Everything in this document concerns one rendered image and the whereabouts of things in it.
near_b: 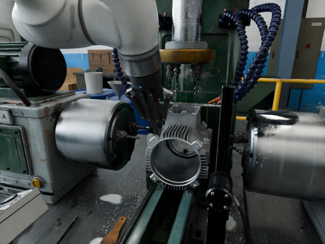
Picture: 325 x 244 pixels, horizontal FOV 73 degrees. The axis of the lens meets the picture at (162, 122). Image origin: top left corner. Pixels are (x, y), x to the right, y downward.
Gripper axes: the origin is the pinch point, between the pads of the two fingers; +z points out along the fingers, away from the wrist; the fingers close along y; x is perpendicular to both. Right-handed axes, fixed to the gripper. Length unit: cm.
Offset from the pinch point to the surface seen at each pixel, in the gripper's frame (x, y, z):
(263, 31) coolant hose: -21.1, -27.3, -18.4
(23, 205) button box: 32.6, 13.6, -13.5
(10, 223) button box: 35.7, 13.2, -14.0
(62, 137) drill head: 6.5, 31.0, 2.3
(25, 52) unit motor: -11.3, 45.2, -17.9
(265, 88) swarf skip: -334, -95, 245
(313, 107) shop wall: -400, -220, 348
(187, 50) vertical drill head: -13.7, -8.1, -17.1
